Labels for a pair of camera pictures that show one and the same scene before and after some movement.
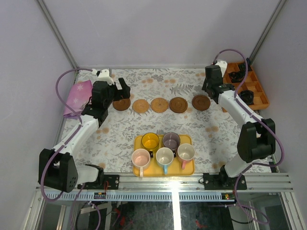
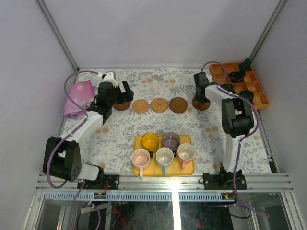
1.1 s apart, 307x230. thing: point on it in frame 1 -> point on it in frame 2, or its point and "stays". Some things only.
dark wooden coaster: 122,105 stays
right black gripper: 204,86 -> 200,100
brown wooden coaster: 201,102 stays
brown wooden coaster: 178,105 stays
